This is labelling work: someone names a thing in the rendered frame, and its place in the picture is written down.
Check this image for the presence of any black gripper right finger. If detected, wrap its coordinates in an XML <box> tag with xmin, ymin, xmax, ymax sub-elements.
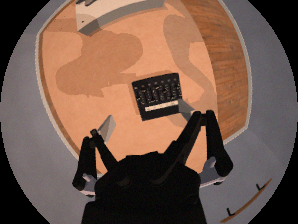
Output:
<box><xmin>146</xmin><ymin>99</ymin><xmax>233</xmax><ymax>188</ymax></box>

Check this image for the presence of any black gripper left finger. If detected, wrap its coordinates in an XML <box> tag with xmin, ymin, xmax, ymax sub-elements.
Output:
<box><xmin>72</xmin><ymin>115</ymin><xmax>130</xmax><ymax>198</ymax></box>

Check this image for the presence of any black lighting desk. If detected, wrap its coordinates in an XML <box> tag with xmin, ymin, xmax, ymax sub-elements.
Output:
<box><xmin>131</xmin><ymin>73</ymin><xmax>183</xmax><ymax>121</ymax></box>

